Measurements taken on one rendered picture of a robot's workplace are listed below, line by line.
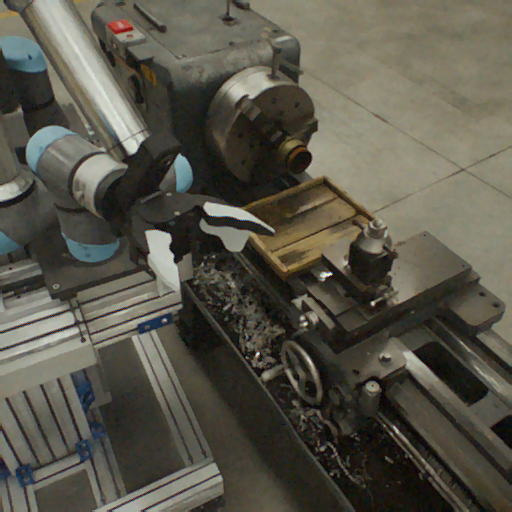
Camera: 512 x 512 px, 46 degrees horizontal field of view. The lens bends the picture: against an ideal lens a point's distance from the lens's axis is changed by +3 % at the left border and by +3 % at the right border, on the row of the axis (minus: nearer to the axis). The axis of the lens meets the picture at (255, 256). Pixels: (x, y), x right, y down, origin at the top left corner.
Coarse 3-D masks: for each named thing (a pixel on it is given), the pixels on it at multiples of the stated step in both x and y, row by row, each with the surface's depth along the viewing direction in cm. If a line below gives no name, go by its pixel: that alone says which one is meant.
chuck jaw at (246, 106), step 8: (248, 96) 163; (240, 104) 163; (248, 104) 162; (248, 112) 163; (256, 112) 161; (256, 120) 162; (264, 120) 163; (256, 128) 169; (264, 128) 164; (272, 128) 164; (264, 136) 170; (272, 136) 165; (280, 136) 164; (272, 144) 167; (280, 144) 166
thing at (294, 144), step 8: (288, 136) 169; (288, 144) 164; (296, 144) 164; (280, 152) 165; (288, 152) 164; (296, 152) 163; (304, 152) 163; (280, 160) 166; (288, 160) 164; (296, 160) 163; (304, 160) 168; (288, 168) 166; (296, 168) 168; (304, 168) 168
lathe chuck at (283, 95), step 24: (264, 72) 169; (240, 96) 164; (264, 96) 164; (288, 96) 168; (216, 120) 168; (240, 120) 164; (288, 120) 174; (216, 144) 171; (240, 144) 169; (240, 168) 175
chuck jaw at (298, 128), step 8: (296, 120) 176; (304, 120) 175; (312, 120) 174; (280, 128) 175; (288, 128) 173; (296, 128) 172; (304, 128) 172; (312, 128) 176; (296, 136) 170; (304, 136) 170; (304, 144) 171
